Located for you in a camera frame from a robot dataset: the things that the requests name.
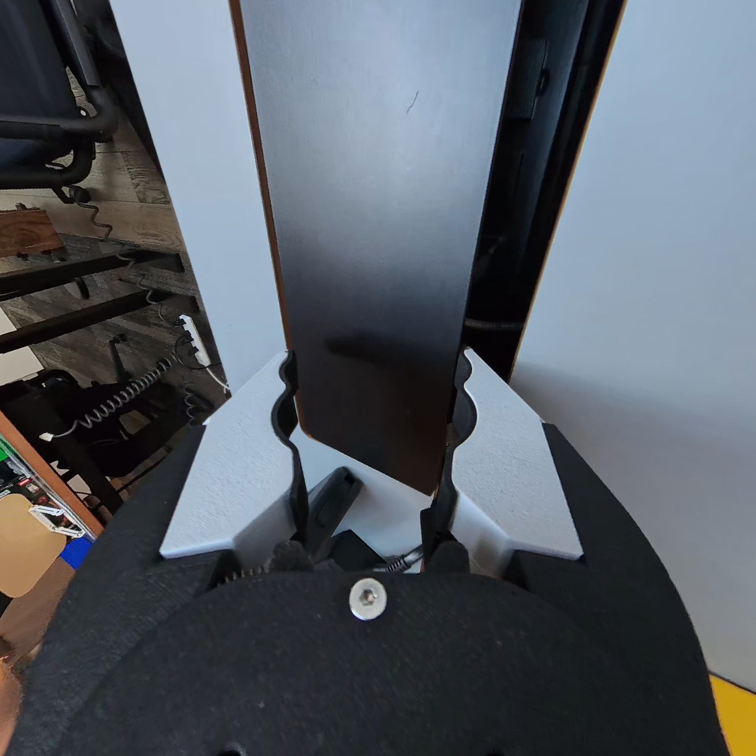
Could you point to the blue storage bin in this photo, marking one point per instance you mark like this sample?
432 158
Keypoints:
75 555

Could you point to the black office chair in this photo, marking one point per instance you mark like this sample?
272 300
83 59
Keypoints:
41 71

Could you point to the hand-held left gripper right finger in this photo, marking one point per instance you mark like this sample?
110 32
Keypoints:
514 472

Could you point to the dark desk mat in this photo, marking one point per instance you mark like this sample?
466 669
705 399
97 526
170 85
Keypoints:
378 206

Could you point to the white power strip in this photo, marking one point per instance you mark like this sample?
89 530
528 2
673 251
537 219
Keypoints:
195 339

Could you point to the black box device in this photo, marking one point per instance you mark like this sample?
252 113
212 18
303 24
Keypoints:
331 502

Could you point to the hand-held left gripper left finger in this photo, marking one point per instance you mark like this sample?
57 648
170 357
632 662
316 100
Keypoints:
230 472

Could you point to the white lego frame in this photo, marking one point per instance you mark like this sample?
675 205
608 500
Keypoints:
56 520

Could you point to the black desk frame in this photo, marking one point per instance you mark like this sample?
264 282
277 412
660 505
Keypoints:
88 319

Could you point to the brown wood block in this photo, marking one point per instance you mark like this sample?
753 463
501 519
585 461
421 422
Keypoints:
29 233

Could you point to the small rounded cardboard board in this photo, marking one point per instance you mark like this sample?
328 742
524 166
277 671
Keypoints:
23 543

